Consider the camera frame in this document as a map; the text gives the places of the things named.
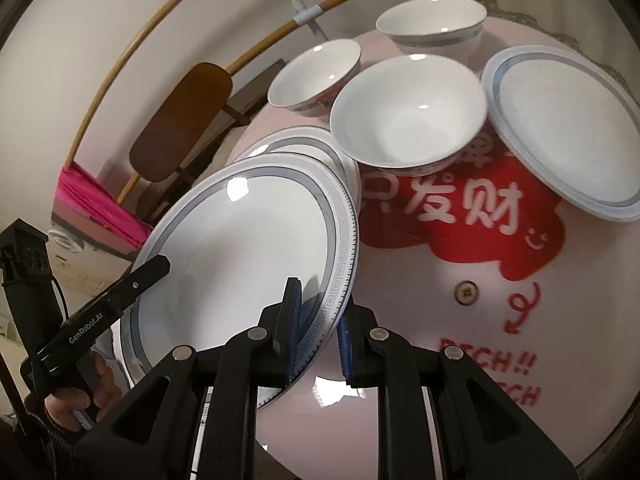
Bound white plate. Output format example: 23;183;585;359
480;44;639;222
231;126;361;209
114;153;359;385

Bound lower wooden ballet bar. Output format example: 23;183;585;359
115;0;364;206

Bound brown wooden chair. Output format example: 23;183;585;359
116;63;250;205

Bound upper wooden ballet bar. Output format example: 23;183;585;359
64;0;183;167

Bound white bar stand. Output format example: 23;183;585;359
288;0;329;44

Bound pink hanging cloth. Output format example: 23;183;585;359
54;162;152;250

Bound white bowl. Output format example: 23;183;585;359
267;39;361;117
330;54;487;176
375;0;488;64

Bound low wooden white cabinet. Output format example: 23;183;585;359
136;60;284;224

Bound round white table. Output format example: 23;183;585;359
219;14;640;468

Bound wooden ballet bar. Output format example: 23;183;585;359
64;0;183;167
115;0;364;206

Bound person's left hand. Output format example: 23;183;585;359
44;352;122;432

